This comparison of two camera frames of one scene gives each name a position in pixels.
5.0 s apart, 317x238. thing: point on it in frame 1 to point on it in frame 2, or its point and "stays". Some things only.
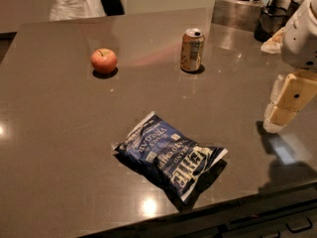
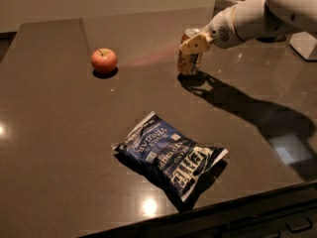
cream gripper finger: x=289 y=95 to x=197 y=44
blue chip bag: x=171 y=158 stays
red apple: x=104 y=60 stays
